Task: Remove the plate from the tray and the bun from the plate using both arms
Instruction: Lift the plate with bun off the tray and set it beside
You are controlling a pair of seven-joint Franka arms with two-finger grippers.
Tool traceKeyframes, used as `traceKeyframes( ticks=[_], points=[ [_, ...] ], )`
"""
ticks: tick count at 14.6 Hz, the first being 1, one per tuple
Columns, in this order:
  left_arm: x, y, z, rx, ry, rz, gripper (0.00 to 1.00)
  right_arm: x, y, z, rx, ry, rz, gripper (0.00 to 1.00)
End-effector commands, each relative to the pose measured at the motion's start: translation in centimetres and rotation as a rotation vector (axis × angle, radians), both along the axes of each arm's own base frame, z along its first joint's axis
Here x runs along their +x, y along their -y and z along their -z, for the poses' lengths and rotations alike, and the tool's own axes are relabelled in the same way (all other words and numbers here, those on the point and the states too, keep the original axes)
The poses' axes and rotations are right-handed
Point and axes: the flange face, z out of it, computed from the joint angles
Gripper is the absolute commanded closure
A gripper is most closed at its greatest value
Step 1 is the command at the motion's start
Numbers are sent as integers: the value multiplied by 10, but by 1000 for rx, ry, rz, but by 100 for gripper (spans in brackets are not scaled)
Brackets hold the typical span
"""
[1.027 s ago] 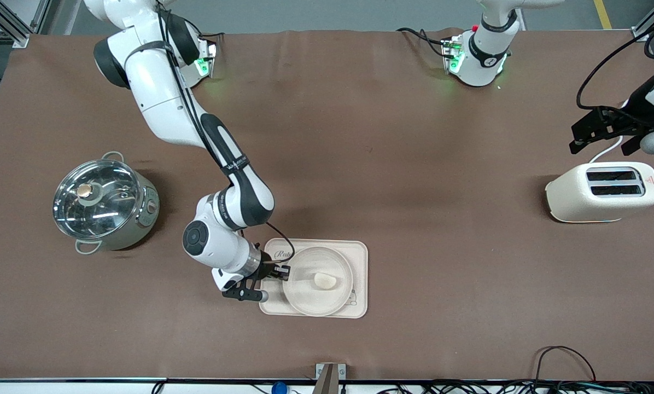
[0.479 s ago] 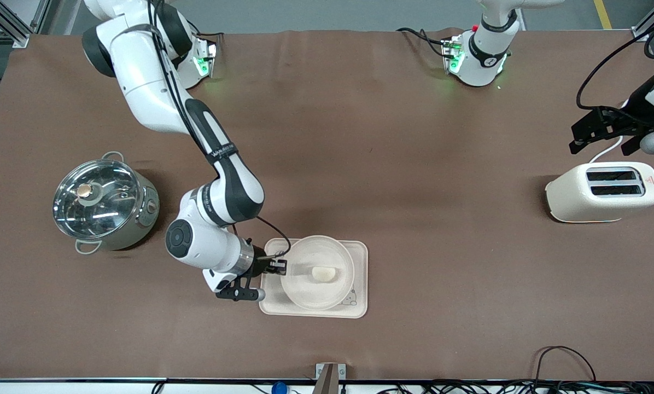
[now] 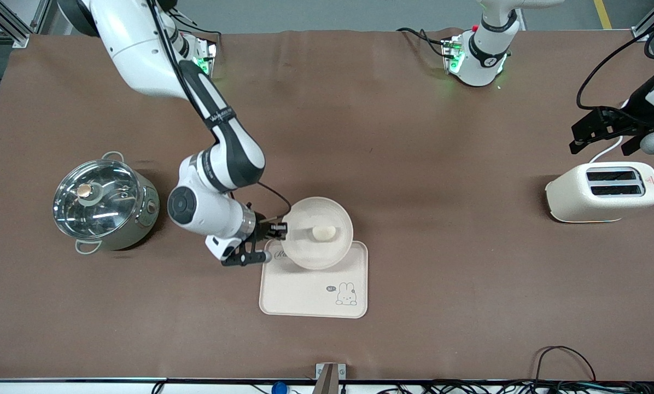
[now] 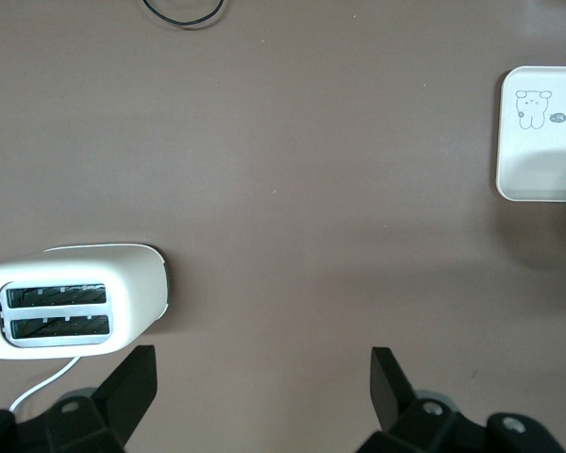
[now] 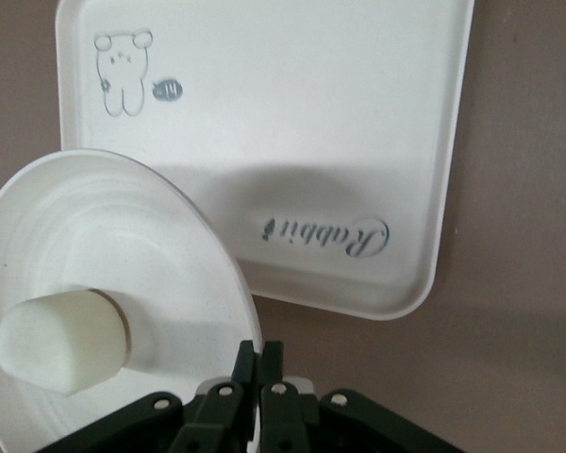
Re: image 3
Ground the white round plate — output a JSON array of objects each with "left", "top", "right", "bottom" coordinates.
[{"left": 281, "top": 196, "right": 354, "bottom": 271}]

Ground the green lit arm base box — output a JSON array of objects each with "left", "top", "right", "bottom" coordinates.
[
  {"left": 193, "top": 36, "right": 218, "bottom": 77},
  {"left": 442, "top": 36, "right": 465, "bottom": 74}
]

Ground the white two-slot toaster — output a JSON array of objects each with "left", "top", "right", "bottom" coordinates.
[{"left": 545, "top": 161, "right": 654, "bottom": 224}]

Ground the beige rabbit print tray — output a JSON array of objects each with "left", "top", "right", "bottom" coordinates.
[{"left": 259, "top": 240, "right": 369, "bottom": 319}]

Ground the glass lid with round knob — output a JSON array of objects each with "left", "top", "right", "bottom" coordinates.
[{"left": 52, "top": 159, "right": 144, "bottom": 240}]

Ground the white toaster power cable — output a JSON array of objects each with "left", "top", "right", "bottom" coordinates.
[{"left": 587, "top": 98, "right": 632, "bottom": 164}]

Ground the thin black right gripper cable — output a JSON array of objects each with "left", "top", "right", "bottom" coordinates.
[{"left": 257, "top": 182, "right": 293, "bottom": 222}]

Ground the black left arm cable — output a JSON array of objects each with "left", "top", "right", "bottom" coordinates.
[{"left": 576, "top": 22, "right": 654, "bottom": 118}]

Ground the steel pot with grey handles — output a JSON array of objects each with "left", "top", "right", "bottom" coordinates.
[{"left": 52, "top": 152, "right": 161, "bottom": 256}]

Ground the aluminium frame profile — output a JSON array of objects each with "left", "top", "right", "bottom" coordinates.
[
  {"left": 630, "top": 0, "right": 654, "bottom": 36},
  {"left": 0, "top": 0, "right": 51, "bottom": 49}
]

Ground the metal table edge bracket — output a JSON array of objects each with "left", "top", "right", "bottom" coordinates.
[{"left": 315, "top": 363, "right": 346, "bottom": 394}]

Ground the black base power cable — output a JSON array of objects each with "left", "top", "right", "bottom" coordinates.
[{"left": 396, "top": 26, "right": 449, "bottom": 60}]

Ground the thin black looped cable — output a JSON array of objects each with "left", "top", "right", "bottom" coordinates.
[{"left": 534, "top": 345, "right": 598, "bottom": 386}]

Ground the black cable bundle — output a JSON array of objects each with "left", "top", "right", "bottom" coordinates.
[{"left": 376, "top": 380, "right": 654, "bottom": 394}]

